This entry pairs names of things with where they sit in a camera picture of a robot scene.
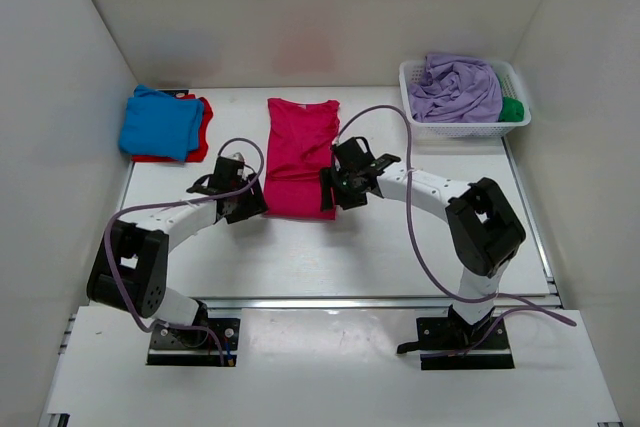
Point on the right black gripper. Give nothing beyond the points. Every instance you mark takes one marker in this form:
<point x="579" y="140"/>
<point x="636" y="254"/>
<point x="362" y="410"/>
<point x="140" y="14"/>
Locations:
<point x="332" y="195"/>

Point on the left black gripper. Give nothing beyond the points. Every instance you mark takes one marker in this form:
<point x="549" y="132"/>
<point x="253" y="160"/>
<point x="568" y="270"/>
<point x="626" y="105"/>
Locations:
<point x="256" y="204"/>

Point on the magenta t shirt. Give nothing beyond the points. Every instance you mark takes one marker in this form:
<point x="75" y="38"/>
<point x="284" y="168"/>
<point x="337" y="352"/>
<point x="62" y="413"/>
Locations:
<point x="299" y="147"/>

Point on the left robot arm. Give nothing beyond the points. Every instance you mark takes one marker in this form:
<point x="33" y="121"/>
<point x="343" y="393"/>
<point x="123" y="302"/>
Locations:
<point x="135" y="258"/>

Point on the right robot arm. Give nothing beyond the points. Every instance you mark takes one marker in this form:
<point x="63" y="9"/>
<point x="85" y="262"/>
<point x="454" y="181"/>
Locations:
<point x="485" y="230"/>

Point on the red folded t shirt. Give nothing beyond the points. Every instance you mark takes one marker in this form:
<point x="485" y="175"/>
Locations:
<point x="196" y="155"/>

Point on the blue folded t shirt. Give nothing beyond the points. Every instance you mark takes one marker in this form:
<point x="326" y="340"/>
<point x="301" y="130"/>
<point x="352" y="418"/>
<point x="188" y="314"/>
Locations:
<point x="160" y="125"/>

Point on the white plastic basket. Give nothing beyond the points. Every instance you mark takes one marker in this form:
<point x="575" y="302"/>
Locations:
<point x="411" y="71"/>

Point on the lavender t shirt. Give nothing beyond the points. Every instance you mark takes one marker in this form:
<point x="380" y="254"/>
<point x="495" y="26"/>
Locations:
<point x="455" y="89"/>

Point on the green t shirt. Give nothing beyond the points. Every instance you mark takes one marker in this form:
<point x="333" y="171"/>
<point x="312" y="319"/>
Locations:
<point x="512" y="111"/>

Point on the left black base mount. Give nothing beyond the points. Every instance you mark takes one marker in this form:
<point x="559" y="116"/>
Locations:
<point x="178" y="348"/>

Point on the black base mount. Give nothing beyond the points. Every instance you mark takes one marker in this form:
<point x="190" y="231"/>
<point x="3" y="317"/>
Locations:
<point x="446" y="343"/>
<point x="178" y="348"/>

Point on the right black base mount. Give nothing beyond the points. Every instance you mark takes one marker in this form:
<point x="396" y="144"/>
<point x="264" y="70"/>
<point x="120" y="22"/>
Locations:
<point x="446" y="343"/>

